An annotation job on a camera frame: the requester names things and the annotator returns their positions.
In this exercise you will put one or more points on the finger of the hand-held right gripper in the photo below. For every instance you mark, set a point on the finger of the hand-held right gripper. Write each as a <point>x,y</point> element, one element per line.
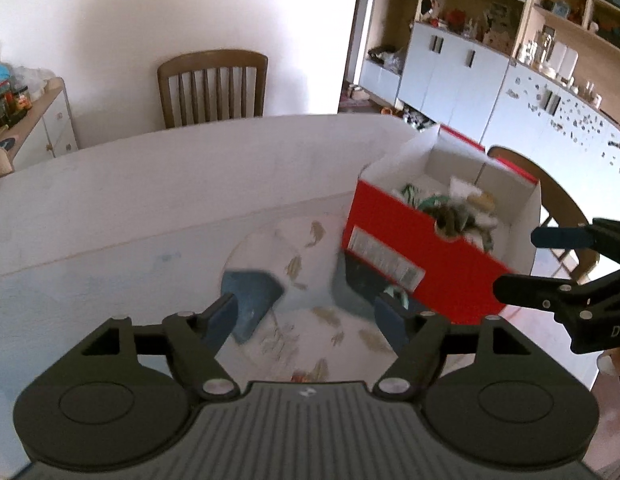
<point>560,237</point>
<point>525,290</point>

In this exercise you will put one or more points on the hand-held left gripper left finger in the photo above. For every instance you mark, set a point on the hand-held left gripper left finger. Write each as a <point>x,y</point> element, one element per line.
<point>222,320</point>

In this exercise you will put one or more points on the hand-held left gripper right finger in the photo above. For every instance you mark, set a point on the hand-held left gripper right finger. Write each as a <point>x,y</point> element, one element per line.
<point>390,321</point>

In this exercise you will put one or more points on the red cardboard box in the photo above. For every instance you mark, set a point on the red cardboard box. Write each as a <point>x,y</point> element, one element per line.
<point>390,220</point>

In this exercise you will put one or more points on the person's right hand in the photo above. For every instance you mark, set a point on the person's right hand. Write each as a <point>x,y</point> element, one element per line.
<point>609,364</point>

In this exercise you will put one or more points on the wooden round-back chair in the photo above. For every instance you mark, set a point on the wooden round-back chair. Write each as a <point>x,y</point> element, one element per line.
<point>565,195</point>

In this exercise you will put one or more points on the clear patterned plastic bag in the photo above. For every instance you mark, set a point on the clear patterned plastic bag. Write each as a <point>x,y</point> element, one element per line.
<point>300,325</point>

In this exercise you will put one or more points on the white sticker-covered cabinet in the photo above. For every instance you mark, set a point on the white sticker-covered cabinet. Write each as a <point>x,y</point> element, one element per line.
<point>540,130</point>

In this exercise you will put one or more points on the row of glass jars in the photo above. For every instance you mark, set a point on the row of glass jars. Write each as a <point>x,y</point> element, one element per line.
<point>550,55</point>

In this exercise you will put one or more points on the row of white slippers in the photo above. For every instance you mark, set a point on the row of white slippers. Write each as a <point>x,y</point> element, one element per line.
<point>417,119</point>

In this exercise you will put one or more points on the patterned rug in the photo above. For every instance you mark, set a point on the patterned rug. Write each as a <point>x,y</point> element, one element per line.
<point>357,102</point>

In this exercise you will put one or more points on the row of shelf ornaments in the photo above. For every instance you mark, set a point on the row of shelf ornaments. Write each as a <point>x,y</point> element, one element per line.
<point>470,20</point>

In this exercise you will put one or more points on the white wooden sideboard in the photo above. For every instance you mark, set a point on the white wooden sideboard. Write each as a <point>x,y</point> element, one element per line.
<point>49,130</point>

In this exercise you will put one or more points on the wooden slat-back chair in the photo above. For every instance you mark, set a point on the wooden slat-back chair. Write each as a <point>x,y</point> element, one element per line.
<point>212,60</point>

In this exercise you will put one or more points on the pale blue wall unit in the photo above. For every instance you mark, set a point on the pale blue wall unit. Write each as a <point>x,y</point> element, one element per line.
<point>440,75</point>

